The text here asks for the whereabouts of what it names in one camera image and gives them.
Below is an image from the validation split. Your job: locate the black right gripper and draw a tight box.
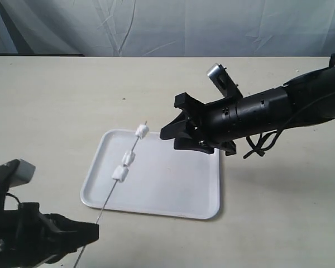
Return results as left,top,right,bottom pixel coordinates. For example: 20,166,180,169
160,93,240,155

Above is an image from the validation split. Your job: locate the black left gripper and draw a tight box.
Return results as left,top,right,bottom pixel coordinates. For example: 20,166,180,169
16,202,99,262

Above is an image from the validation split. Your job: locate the white marshmallow piece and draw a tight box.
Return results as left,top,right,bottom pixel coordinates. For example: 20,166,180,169
112,165,129,183
122,150,136,167
135,124,150,139

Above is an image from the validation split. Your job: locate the thin metal skewer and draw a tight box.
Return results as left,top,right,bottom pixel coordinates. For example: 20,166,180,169
74,119,148,268

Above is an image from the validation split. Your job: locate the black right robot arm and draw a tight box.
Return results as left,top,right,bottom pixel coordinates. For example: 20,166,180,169
160,53,335,156

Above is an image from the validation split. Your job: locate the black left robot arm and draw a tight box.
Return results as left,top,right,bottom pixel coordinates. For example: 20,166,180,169
0,195,100,267

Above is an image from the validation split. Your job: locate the white plastic tray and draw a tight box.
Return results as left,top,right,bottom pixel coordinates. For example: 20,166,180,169
80,129,220,220

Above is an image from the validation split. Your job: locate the white backdrop cloth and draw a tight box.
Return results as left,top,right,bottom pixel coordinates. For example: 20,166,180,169
0,1,335,57

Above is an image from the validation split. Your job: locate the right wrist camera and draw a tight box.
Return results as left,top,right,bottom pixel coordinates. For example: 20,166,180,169
207,64,243,100

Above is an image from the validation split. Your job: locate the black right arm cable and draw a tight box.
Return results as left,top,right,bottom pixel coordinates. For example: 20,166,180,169
242,80,335,160

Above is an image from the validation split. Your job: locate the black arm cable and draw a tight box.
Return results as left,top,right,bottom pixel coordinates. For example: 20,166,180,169
4,192,22,209
242,80,335,160

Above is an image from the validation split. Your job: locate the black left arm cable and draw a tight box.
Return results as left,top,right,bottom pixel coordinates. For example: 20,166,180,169
4,192,22,209

